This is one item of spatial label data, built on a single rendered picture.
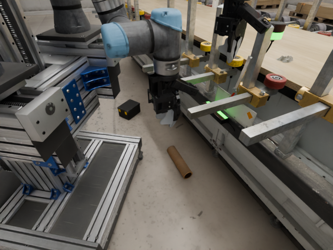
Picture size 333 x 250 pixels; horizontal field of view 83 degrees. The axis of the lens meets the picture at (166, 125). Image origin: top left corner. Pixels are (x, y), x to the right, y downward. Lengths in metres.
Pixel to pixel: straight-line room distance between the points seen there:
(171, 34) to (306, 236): 1.22
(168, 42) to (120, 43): 0.11
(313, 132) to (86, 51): 1.05
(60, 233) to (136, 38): 1.04
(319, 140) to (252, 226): 0.71
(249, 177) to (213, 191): 0.28
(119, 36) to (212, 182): 1.29
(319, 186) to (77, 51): 1.08
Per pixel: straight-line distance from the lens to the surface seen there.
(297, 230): 1.37
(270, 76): 0.93
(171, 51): 0.50
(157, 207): 1.40
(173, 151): 1.59
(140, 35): 0.47
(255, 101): 0.84
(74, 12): 0.98
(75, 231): 1.21
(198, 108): 0.70
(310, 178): 0.83
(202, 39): 1.36
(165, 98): 0.55
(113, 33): 0.46
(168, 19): 0.48
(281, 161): 0.83
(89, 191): 1.30
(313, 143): 1.03
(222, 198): 1.48
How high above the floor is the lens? 1.26
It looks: 40 degrees down
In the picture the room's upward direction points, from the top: straight up
